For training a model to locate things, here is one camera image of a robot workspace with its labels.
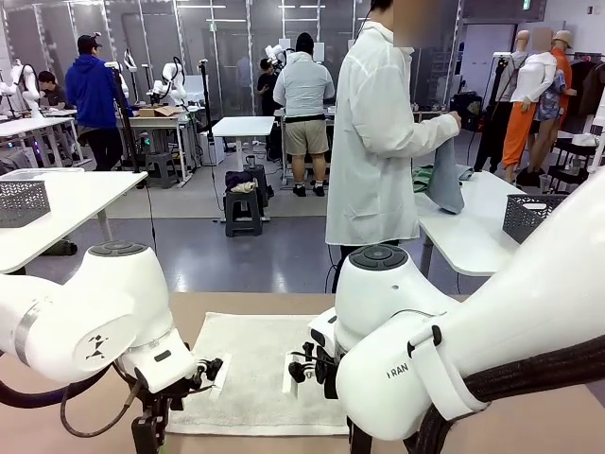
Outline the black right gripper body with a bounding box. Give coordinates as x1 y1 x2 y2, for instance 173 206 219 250
348 416 374 454

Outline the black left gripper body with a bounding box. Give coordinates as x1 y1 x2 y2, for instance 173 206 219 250
130 373 186 454

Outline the white towel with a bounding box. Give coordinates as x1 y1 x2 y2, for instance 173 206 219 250
164 312 351 437

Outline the green towel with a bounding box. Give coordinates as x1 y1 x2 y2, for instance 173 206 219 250
411 164 435 193

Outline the grey mesh basket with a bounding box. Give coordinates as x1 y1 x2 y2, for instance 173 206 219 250
0 180 51 229
501 193 568 245

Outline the dark shoe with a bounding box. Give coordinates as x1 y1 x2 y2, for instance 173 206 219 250
44 239 78 257

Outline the white side table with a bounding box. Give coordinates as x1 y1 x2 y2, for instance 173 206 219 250
0 170 149 274
410 169 536 278

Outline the grey step stool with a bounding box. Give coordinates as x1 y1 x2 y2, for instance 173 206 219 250
224 188 264 238

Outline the low grey plastic stool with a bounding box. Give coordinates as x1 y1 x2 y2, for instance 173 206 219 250
145 151 181 189

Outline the pile of dark clothes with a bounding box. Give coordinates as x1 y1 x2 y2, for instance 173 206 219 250
224 170 259 194

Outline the person in white shirt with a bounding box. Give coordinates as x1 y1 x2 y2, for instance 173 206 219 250
325 0 462 295

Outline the black tripod pole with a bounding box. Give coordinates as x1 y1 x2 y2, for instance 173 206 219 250
104 61 143 174
198 59 219 139

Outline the white standing desk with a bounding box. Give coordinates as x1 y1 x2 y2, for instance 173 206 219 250
211 115 277 223

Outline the open cardboard box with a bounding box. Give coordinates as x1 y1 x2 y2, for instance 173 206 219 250
136 105 183 119

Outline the black trolley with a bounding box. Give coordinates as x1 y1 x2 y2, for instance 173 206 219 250
543 136 601 193

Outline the mannequin with orange trousers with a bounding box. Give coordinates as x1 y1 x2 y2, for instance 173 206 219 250
501 28 540 177

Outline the person in blue hoodie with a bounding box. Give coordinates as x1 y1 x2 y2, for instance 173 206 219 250
64 33 134 172

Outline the person in grey hoodie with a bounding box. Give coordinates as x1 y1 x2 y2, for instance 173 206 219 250
272 31 335 198

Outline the seated person in black shirt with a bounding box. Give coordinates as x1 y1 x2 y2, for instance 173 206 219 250
36 70 68 112

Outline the white ladder rack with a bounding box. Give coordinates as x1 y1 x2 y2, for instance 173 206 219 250
585 120 605 177

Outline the mannequin with white top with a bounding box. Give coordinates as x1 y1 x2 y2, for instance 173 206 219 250
512 26 568 188

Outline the rack of dark garments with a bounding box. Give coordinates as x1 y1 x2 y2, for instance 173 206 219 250
566 51 605 134

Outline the mannequin with orange shirt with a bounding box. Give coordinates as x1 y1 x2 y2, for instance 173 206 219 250
550 29 579 98

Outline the thin black cable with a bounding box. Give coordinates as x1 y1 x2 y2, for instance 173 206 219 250
60 377 144 438

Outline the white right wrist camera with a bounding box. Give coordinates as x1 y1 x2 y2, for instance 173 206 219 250
282 342 333 396

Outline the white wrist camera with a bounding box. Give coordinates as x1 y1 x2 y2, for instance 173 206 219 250
196 352 233 404
282 342 333 396

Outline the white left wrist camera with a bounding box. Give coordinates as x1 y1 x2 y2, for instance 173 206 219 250
196 352 233 404

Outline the thick black hose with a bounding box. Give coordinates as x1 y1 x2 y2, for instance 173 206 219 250
0 371 120 409

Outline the black braided cable sleeve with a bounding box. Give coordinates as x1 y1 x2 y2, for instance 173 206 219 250
415 330 605 454

